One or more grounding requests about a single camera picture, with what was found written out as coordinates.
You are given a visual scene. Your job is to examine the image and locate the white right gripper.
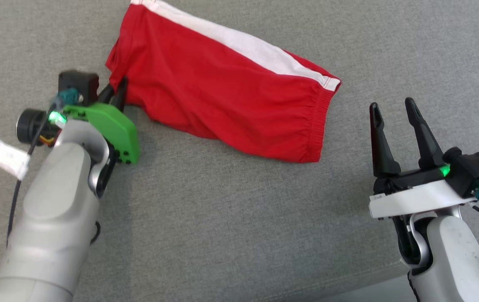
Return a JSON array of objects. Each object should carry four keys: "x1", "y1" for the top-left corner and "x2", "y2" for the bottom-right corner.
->
[{"x1": 369, "y1": 98, "x2": 477, "y2": 263}]

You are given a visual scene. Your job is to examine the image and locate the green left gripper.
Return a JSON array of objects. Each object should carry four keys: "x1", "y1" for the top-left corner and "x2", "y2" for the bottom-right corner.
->
[{"x1": 16, "y1": 77, "x2": 140, "y2": 164}]

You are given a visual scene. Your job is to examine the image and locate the red shorts with white stripe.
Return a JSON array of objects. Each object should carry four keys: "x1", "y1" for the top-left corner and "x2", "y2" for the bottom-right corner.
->
[{"x1": 106, "y1": 0, "x2": 341, "y2": 163}]

